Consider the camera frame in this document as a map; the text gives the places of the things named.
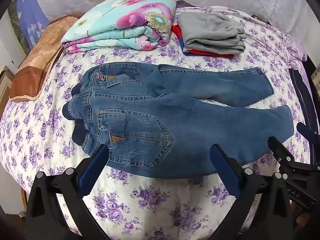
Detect blue denim jeans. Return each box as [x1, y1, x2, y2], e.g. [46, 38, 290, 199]
[62, 62, 294, 178]

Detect dark navy garment at edge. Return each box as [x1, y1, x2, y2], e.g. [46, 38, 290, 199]
[288, 68, 313, 140]

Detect purple floral bed sheet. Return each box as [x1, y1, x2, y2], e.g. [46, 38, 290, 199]
[1, 6, 306, 239]

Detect grey folded garment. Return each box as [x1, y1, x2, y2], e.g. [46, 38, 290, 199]
[177, 12, 247, 55]

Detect red blue folded garment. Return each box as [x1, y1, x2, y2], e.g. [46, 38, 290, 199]
[171, 24, 234, 59]

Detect floral turquoise folded quilt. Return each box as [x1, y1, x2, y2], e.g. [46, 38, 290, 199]
[61, 0, 176, 54]

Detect wooden picture frame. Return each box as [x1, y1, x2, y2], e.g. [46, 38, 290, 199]
[0, 66, 14, 116]

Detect blue wall poster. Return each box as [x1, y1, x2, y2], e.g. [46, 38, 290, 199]
[17, 0, 50, 50]

